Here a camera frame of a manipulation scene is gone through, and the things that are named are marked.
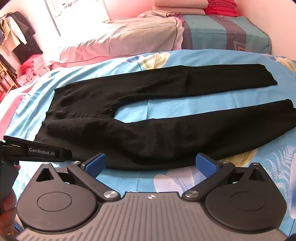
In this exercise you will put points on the stack of pink towels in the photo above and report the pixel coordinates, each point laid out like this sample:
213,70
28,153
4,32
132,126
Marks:
30,67

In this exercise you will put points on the blue grey patterned blanket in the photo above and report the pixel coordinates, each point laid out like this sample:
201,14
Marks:
219,32

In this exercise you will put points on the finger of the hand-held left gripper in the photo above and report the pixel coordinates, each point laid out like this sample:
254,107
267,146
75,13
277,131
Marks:
67,154

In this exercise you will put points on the stack of red folded clothes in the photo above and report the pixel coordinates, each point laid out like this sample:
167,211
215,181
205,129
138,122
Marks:
222,8

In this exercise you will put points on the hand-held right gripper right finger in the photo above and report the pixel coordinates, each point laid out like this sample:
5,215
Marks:
205,164

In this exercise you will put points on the cream hanging shirt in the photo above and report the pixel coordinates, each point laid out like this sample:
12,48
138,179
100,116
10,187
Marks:
13,34

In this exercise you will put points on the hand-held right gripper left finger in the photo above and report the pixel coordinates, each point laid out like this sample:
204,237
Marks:
96,163

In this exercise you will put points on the pink bedding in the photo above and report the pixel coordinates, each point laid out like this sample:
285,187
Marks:
76,56

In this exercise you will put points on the beige quilt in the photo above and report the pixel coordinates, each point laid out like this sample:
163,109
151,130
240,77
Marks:
127,34

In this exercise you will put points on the black pants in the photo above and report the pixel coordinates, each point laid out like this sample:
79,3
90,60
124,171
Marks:
150,139

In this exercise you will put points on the person's left hand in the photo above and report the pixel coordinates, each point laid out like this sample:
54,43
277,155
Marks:
8,208

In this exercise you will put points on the blue floral bedsheet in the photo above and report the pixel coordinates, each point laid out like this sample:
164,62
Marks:
185,102

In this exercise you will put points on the dark hanging clothes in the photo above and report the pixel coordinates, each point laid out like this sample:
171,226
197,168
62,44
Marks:
27,41

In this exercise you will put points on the window frame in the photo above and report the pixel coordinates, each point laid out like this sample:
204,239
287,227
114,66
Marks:
56,20

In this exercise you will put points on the wooden shelf rack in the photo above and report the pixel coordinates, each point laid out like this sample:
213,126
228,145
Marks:
7,78

